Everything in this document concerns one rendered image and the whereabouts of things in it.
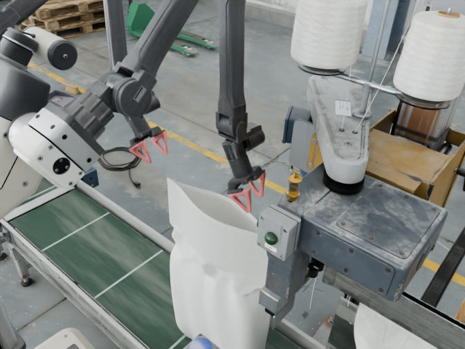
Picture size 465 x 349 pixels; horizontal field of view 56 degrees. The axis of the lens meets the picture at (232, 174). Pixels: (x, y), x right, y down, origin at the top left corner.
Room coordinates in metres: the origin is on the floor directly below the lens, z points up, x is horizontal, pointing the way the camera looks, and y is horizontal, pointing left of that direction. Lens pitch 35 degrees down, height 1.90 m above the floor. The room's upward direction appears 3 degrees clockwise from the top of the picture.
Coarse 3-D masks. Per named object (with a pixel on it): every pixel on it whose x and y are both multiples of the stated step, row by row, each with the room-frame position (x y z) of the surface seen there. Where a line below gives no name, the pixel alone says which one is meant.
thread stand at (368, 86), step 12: (384, 12) 0.99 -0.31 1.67; (384, 24) 0.99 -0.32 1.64; (372, 60) 0.99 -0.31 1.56; (312, 72) 1.02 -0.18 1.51; (324, 72) 1.02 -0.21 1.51; (336, 72) 1.03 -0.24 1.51; (372, 72) 0.99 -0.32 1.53; (372, 84) 0.98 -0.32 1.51; (396, 96) 0.90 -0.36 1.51; (408, 96) 0.89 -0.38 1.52; (360, 108) 0.99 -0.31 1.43; (420, 108) 0.85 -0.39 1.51; (432, 108) 0.85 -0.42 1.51; (444, 108) 0.86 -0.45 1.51
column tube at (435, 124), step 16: (432, 0) 1.08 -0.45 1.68; (448, 0) 1.06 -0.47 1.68; (464, 0) 1.04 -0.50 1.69; (400, 112) 1.08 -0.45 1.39; (416, 112) 1.05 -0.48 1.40; (432, 112) 1.03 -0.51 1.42; (448, 112) 1.03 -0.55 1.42; (400, 128) 1.07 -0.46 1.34; (416, 128) 1.05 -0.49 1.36; (432, 128) 1.02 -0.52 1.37; (448, 128) 1.09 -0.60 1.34; (432, 144) 1.01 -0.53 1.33
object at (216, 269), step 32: (192, 192) 1.15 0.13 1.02; (192, 224) 1.07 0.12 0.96; (224, 224) 0.98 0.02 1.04; (256, 224) 1.00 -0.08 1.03; (192, 256) 1.05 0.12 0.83; (224, 256) 0.97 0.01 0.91; (256, 256) 0.94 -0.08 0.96; (192, 288) 1.01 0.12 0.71; (224, 288) 0.95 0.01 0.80; (256, 288) 0.92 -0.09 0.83; (192, 320) 1.01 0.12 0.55; (224, 320) 0.92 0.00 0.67; (256, 320) 0.91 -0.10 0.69
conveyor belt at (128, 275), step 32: (32, 224) 1.66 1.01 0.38; (64, 224) 1.67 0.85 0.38; (96, 224) 1.68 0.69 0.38; (64, 256) 1.45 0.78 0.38; (96, 256) 1.46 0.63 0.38; (128, 256) 1.47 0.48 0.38; (160, 256) 1.48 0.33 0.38; (96, 288) 1.27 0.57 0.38; (128, 288) 1.28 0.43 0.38; (160, 288) 1.29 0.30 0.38; (128, 320) 1.11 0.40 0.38; (160, 320) 1.12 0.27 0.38
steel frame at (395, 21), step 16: (384, 0) 5.47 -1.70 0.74; (400, 0) 5.76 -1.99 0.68; (400, 16) 5.73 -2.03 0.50; (368, 32) 5.55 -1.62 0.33; (384, 32) 5.42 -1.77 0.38; (400, 32) 5.69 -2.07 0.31; (368, 48) 5.51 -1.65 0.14; (384, 48) 5.39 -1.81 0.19; (400, 48) 5.65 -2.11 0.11; (384, 64) 5.30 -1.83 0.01
